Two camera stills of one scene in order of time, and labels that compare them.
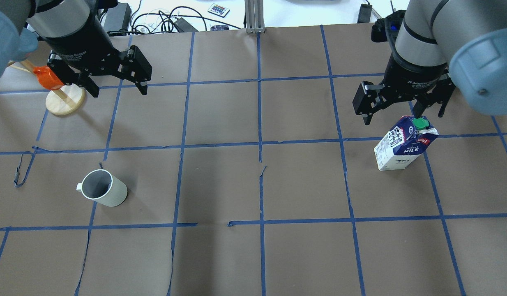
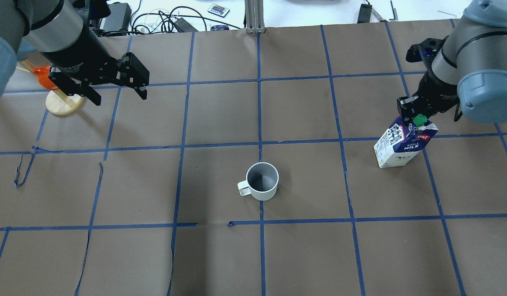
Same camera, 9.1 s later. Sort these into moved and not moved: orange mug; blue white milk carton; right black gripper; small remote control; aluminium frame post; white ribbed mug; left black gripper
Moved: white ribbed mug; left black gripper; right black gripper
Not moved: small remote control; blue white milk carton; aluminium frame post; orange mug
